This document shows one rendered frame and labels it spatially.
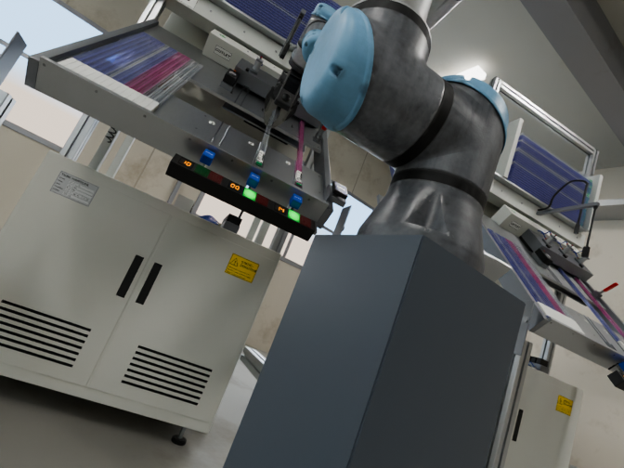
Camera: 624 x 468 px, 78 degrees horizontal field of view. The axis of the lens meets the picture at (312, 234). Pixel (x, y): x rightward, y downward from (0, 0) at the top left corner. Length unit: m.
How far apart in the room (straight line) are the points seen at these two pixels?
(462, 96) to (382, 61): 0.12
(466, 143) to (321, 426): 0.33
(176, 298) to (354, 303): 0.85
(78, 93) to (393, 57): 0.69
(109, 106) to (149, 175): 3.28
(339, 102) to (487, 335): 0.28
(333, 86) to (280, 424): 0.34
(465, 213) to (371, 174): 5.07
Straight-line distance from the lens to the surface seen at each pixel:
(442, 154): 0.46
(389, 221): 0.42
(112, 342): 1.19
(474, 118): 0.49
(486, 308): 0.43
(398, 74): 0.43
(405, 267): 0.35
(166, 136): 0.92
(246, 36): 1.61
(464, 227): 0.43
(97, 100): 0.95
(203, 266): 1.17
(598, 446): 4.08
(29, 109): 4.25
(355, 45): 0.42
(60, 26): 4.50
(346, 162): 5.25
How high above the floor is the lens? 0.44
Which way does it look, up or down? 13 degrees up
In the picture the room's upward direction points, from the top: 22 degrees clockwise
